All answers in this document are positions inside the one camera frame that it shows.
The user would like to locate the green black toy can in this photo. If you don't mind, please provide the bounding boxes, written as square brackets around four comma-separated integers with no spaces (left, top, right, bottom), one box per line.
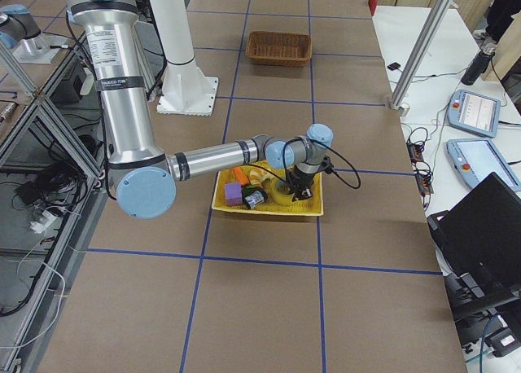
[243,187,268,209]

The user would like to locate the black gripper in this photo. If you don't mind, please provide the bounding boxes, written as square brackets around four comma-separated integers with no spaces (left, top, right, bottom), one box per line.
[286,165,317,202]

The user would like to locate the yellow plastic basket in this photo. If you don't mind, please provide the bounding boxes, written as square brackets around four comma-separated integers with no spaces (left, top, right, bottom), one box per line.
[212,169,323,217]

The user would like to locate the lower teach pendant tablet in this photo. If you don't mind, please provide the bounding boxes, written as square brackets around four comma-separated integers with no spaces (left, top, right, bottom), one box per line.
[446,138,520,192]

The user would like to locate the teach pendant tablet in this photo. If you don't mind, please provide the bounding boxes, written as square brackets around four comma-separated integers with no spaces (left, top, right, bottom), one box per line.
[446,138,520,192]
[447,90,501,138]

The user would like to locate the orange black power strip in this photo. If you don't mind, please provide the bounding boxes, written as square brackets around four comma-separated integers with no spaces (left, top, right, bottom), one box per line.
[406,141,433,196]

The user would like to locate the standing person dark clothes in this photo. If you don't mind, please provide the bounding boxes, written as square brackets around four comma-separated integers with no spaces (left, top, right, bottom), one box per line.
[472,0,520,42]

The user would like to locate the brown wicker basket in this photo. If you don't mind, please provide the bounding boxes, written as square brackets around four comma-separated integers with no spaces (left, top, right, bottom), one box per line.
[246,31,312,68]

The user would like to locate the small black phone device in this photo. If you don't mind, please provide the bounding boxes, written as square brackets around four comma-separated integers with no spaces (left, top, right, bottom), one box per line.
[387,62,401,71]

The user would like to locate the upper teach pendant tablet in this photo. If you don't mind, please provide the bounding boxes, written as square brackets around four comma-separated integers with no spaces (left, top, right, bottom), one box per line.
[447,90,501,138]

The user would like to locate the black bottle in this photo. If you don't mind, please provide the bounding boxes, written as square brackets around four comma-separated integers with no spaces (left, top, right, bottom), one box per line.
[461,42,497,86]

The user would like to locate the black laptop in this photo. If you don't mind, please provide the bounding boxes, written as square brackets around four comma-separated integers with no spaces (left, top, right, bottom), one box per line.
[427,173,520,286]

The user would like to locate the purple block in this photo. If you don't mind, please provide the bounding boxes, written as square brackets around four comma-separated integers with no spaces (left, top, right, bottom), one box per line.
[224,182,243,206]

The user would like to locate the aluminium frame post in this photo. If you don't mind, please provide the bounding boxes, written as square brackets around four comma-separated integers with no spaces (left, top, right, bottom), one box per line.
[388,0,453,117]

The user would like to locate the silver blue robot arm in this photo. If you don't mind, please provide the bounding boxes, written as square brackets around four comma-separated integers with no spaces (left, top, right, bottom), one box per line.
[68,0,334,219]

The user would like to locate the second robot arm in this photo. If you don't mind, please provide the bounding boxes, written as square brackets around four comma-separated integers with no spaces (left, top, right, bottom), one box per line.
[1,4,42,49]

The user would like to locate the yellow tape roll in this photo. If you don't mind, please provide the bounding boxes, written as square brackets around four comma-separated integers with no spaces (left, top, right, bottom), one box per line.
[270,179,294,206]

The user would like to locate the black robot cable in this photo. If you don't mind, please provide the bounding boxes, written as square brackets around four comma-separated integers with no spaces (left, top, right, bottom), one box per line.
[280,135,362,189]

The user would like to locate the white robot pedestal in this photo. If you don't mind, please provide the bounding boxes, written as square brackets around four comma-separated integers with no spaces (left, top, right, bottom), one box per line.
[149,0,219,116]

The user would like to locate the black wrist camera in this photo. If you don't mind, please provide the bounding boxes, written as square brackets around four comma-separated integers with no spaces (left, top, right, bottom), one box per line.
[318,156,335,174]

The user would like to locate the orange toy carrot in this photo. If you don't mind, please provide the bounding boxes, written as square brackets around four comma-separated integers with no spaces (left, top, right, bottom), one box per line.
[231,167,250,187]

